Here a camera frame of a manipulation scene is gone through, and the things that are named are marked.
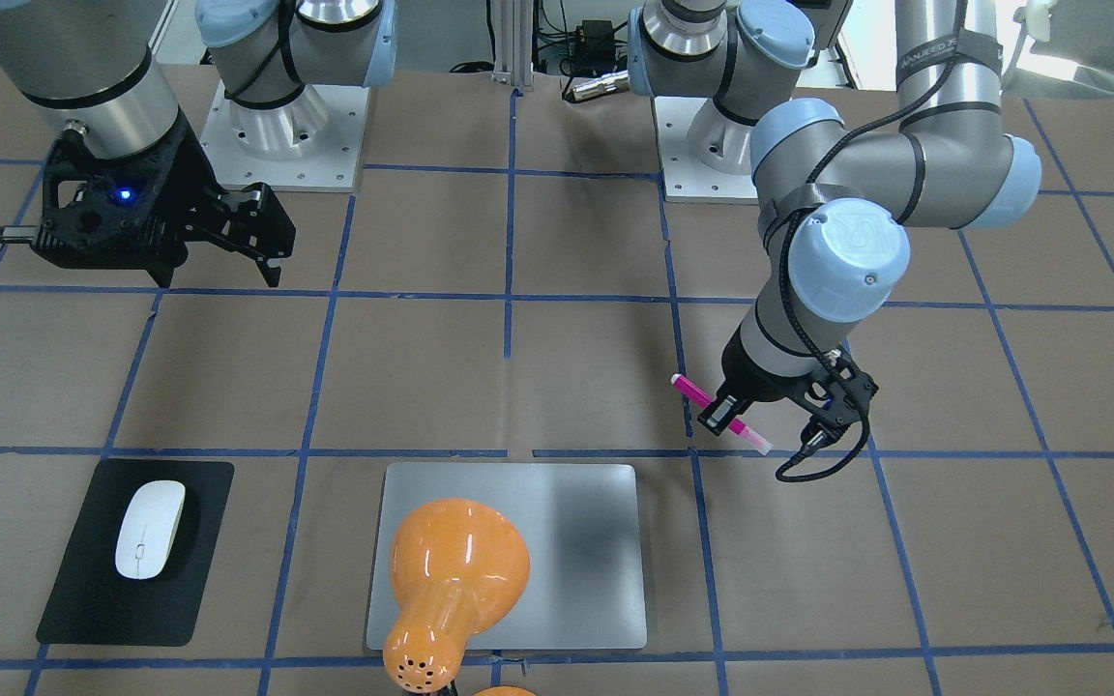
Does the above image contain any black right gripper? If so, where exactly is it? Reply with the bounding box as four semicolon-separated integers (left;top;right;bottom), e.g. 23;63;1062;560
30;116;296;290

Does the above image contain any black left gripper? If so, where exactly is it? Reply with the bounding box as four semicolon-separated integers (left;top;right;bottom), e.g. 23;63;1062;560
697;333;823;437

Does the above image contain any pink marker pen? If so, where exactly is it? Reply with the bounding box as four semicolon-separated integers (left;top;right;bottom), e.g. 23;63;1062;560
670;373;773;455

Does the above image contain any white computer mouse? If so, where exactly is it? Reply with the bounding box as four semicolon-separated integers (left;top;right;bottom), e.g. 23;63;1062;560
114;479;187;580

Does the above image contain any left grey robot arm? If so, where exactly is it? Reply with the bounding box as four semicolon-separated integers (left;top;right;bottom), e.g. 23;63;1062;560
628;1;1040;433

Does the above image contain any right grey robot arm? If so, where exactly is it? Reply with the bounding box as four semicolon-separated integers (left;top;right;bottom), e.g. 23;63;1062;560
0;1;395;287

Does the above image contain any silver laptop notebook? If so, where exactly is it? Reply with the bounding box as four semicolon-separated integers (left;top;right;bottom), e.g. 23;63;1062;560
367;461;647;651

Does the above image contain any black mousepad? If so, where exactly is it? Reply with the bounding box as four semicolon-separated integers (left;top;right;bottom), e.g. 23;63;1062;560
36;458;234;647

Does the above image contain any orange desk lamp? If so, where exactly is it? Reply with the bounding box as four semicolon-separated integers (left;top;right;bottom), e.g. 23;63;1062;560
383;498;531;695

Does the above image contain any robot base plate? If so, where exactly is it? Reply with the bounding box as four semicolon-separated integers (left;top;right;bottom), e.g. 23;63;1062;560
652;87;814;203
199;85;372;193

